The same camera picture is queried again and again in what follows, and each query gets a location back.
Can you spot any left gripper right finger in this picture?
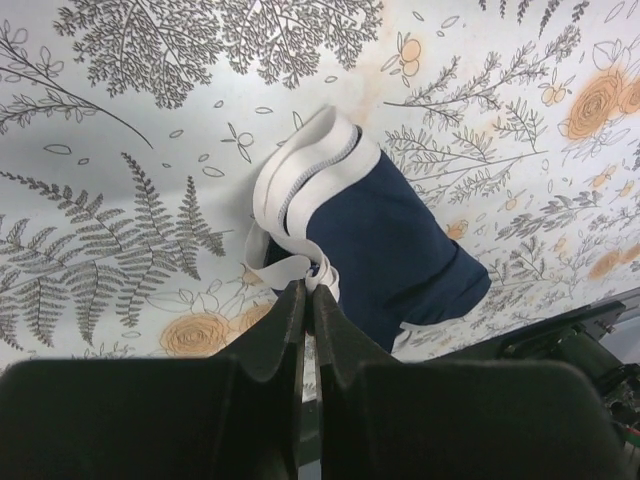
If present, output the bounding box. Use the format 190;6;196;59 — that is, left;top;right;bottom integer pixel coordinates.
312;287;630;479

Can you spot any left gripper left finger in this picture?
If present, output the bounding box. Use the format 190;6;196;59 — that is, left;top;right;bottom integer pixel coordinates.
1;281;306;479

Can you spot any navy white-trimmed underwear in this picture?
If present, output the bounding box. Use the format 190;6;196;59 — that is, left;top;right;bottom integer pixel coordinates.
245;106;491;350

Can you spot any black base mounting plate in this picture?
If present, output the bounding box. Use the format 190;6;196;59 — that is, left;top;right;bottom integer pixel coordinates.
429;287;640;451

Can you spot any floral table mat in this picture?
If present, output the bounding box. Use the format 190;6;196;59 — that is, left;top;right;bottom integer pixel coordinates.
1;1;639;364

